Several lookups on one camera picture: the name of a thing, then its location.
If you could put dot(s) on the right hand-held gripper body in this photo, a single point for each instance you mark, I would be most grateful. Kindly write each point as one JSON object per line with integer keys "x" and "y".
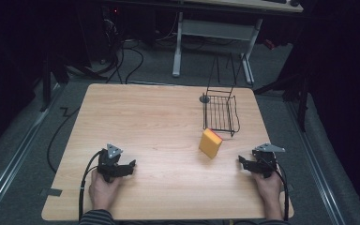
{"x": 265, "y": 162}

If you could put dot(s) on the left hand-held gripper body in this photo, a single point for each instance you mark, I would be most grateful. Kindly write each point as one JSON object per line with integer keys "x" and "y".
{"x": 107, "y": 162}

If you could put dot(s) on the person's right hand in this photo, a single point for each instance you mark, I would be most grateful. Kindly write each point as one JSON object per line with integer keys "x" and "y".
{"x": 270, "y": 189}

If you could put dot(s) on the person's left hand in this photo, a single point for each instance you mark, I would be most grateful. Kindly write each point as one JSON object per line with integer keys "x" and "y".
{"x": 103, "y": 192}

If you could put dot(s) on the yellow sponge with red side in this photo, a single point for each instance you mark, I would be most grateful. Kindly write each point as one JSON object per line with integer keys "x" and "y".
{"x": 210, "y": 143}

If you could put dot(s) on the grey tape strip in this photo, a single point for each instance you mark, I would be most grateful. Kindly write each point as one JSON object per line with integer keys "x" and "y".
{"x": 54, "y": 192}

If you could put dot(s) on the dark round disc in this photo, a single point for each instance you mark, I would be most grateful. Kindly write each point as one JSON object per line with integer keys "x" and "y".
{"x": 204, "y": 99}

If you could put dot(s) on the black metal stand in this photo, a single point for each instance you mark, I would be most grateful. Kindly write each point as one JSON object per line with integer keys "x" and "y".
{"x": 48, "y": 81}
{"x": 296, "y": 93}

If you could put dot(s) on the white-framed desk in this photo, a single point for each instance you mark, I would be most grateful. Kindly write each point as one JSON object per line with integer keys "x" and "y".
{"x": 218, "y": 29}

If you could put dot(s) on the metal floor rail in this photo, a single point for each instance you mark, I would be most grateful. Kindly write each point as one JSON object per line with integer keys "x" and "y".
{"x": 317, "y": 168}
{"x": 15, "y": 156}

